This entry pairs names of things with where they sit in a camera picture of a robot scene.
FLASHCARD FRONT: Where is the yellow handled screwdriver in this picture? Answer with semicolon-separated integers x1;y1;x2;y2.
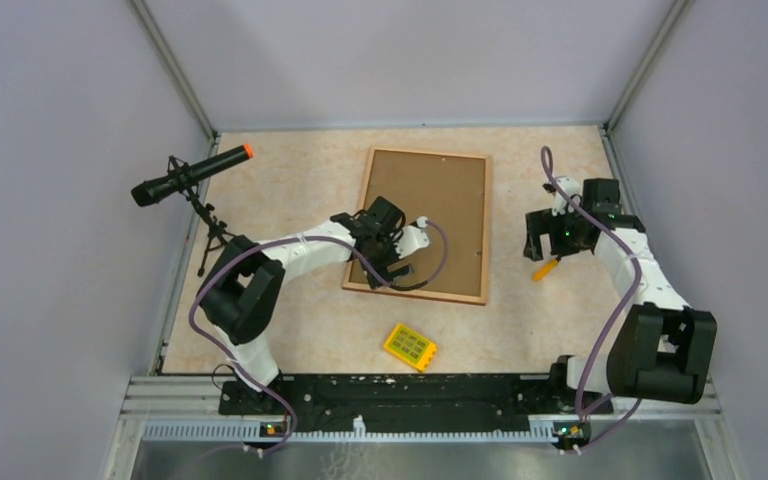
532;257;561;282

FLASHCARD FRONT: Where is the red wooden picture frame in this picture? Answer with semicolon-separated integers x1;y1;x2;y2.
358;147;492;305

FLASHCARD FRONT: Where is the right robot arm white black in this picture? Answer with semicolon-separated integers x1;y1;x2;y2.
523;176;717;412

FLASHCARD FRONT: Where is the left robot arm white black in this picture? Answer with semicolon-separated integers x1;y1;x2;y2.
195;197;430;414

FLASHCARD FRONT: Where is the black mini tripod stand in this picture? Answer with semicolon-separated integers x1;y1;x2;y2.
167;155;233;277

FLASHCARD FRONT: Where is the black microphone orange tip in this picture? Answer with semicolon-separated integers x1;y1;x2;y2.
131;144;254;207

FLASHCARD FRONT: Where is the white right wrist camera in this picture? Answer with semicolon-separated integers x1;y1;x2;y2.
549;176;582;216

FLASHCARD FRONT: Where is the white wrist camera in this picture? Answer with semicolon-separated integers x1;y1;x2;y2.
549;176;582;216
394;216;431;259

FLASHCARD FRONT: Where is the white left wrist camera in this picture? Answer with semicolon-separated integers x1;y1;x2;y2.
394;216;431;259

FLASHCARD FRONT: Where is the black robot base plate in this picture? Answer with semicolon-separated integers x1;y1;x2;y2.
218;373;575;433

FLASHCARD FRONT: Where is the white slotted cable duct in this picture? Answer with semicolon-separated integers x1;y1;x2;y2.
142;417;557;444

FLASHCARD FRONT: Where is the aluminium rail frame front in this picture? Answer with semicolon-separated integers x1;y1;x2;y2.
105;373;745;479

